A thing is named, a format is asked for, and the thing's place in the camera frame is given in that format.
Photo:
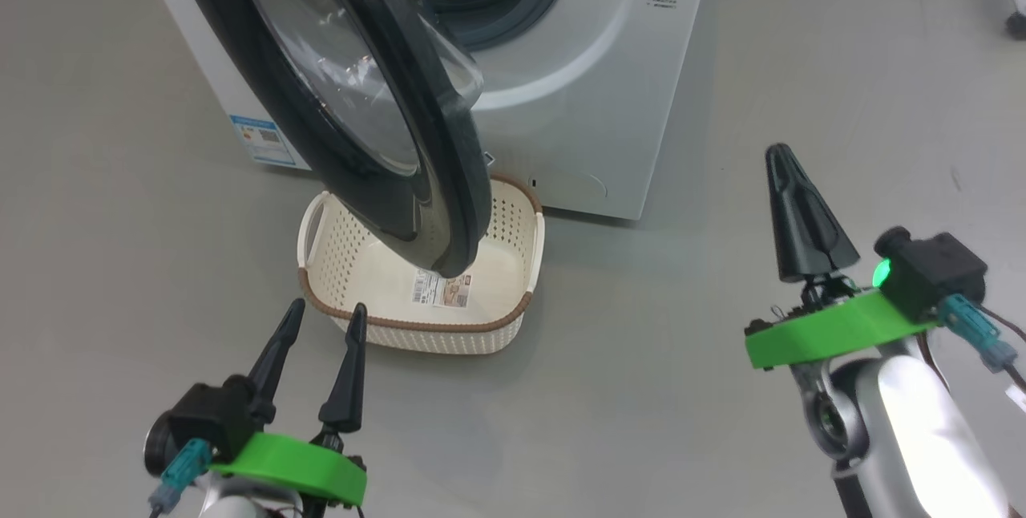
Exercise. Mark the blue energy label sticker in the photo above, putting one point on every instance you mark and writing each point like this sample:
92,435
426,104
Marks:
264,141

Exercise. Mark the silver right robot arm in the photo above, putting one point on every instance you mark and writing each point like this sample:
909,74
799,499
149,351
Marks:
914,438

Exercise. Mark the barcode label sticker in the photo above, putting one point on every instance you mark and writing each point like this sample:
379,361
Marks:
441,289

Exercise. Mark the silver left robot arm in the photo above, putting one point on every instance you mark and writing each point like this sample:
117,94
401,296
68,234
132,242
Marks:
240,502

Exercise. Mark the white front-load washing machine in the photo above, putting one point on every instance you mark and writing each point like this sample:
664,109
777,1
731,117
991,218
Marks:
593,101

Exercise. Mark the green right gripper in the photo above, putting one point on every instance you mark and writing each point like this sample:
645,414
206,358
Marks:
834,333

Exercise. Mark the grey washing machine door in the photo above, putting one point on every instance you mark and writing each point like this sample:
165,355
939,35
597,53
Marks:
433,149

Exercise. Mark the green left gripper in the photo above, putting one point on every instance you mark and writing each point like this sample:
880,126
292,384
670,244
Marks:
304,470

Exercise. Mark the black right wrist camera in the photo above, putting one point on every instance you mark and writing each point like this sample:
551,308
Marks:
934,269

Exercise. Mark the cream basket with brown rim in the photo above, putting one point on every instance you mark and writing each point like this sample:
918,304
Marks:
497,325

